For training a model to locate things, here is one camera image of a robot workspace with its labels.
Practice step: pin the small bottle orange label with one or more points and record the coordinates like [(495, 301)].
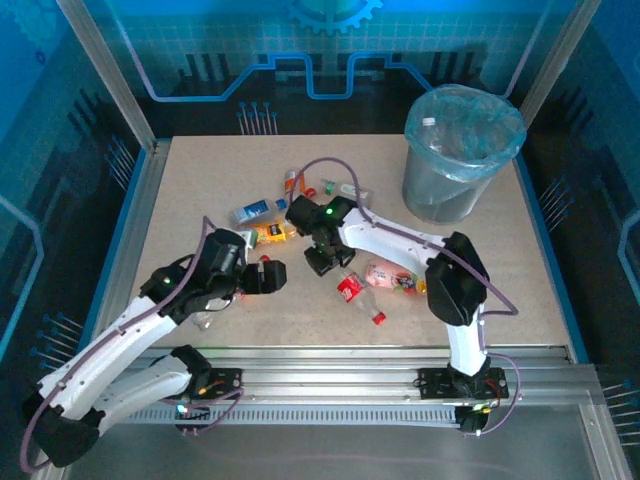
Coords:
[(290, 182)]

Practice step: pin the grey waste bin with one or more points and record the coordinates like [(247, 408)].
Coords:
[(435, 195)]

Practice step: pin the pink juice bottle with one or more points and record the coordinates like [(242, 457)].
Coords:
[(390, 277)]

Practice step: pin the aluminium frame post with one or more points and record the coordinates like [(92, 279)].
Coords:
[(111, 75), (560, 50)]

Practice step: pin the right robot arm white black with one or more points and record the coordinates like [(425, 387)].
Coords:
[(390, 240)]

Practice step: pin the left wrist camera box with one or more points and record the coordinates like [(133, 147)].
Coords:
[(250, 239)]

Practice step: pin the aluminium table side rail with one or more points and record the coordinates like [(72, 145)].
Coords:
[(142, 200)]

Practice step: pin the black connector box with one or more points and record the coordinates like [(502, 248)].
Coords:
[(190, 417), (472, 420)]

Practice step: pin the clear bottle green cap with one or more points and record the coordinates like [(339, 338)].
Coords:
[(336, 188)]

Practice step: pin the metal front panel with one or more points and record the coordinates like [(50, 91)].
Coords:
[(325, 450)]

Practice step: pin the water bottle white cap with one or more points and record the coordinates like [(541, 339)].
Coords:
[(428, 121)]

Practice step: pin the orange juice bottle black label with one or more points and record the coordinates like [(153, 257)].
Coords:
[(272, 232)]

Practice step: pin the clear bottle blue label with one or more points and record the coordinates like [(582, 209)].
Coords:
[(252, 211)]

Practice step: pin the aluminium front rail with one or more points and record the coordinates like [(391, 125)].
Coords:
[(325, 370)]

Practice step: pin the grey trash bin blue liner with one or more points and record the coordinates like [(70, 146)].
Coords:
[(500, 145)]

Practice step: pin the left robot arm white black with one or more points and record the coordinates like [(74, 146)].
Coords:
[(115, 340)]

